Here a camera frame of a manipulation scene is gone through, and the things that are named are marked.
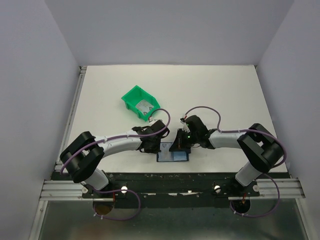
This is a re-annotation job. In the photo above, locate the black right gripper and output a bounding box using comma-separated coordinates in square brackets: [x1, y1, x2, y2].
[169, 128, 199, 152]

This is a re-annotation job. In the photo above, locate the blue leather card holder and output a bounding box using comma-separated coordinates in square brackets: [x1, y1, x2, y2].
[156, 142, 189, 163]

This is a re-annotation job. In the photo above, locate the green plastic bin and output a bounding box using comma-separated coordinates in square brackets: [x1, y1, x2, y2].
[121, 85, 160, 122]

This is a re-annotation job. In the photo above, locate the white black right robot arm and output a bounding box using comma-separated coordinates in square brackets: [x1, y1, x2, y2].
[169, 115, 285, 196]

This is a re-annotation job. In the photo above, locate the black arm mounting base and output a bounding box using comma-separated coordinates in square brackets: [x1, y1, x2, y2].
[82, 172, 260, 209]

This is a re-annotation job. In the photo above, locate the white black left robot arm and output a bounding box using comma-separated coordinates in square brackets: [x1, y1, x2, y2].
[59, 120, 170, 198]

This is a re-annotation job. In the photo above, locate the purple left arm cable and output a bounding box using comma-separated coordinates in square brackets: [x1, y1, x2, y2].
[60, 107, 171, 176]

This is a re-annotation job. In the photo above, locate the aluminium table edge rail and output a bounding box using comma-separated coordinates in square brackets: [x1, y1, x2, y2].
[54, 66, 87, 172]

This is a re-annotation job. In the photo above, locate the aluminium front frame rail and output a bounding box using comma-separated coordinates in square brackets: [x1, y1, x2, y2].
[27, 178, 96, 240]

